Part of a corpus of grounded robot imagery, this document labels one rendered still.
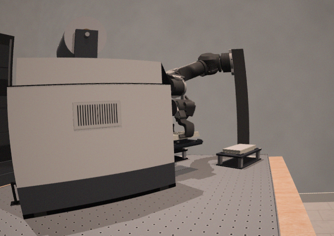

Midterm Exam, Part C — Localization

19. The beige well plate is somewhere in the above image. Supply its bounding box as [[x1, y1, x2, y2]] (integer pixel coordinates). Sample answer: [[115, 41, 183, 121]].
[[173, 131, 200, 140]]

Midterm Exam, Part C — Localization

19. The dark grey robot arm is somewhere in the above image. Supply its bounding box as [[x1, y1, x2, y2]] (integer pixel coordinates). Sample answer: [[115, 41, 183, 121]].
[[166, 49, 234, 98]]

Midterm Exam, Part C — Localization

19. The cream well plate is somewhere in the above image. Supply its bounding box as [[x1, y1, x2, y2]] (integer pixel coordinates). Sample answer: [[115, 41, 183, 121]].
[[222, 144, 256, 154]]

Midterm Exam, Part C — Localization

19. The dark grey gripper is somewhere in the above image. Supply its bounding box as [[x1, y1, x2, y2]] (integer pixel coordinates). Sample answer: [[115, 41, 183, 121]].
[[172, 94, 196, 139]]

